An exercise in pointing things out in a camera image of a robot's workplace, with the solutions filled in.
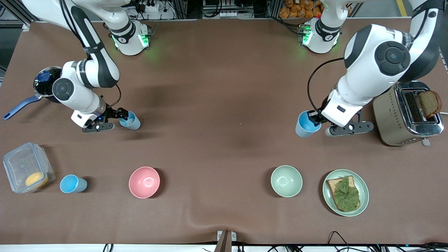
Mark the green lettuce leaf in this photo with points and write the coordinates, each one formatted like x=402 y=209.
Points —
x=346 y=196

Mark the pink bowl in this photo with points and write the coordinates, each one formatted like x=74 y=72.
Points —
x=144 y=182

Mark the green plate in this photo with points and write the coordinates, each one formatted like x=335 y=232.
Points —
x=364 y=190

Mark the orange bag of buns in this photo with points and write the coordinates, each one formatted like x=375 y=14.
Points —
x=299 y=8

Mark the power strip with plugs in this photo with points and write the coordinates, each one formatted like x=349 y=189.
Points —
x=150 y=6

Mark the yellow round food piece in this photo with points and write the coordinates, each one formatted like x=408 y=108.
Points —
x=36 y=179

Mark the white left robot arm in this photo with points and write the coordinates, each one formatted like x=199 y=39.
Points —
x=367 y=70

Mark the white power strip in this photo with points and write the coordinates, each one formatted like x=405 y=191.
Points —
x=230 y=14

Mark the green bowl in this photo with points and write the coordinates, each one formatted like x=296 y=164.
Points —
x=286 y=181

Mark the aluminium frame profile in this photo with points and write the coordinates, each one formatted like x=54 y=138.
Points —
x=14 y=14

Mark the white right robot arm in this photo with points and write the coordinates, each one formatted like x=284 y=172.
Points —
x=94 y=66

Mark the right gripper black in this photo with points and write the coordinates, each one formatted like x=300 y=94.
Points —
x=111 y=113

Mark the metal table bracket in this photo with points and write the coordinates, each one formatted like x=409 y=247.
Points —
x=225 y=239

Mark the blue cup with white ball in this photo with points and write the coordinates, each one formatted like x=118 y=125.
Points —
x=134 y=123

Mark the brown bread slice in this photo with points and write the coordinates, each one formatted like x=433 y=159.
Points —
x=429 y=103

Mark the blue plastic cup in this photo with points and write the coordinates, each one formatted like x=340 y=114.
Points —
x=70 y=183
x=304 y=127

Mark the silver toaster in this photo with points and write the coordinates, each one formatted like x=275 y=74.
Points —
x=390 y=120

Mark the toast slice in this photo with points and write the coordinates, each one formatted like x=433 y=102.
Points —
x=331 y=184

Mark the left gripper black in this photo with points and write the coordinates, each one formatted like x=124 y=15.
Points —
x=319 y=116

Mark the clear plastic food container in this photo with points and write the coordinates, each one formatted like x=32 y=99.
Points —
x=21 y=162

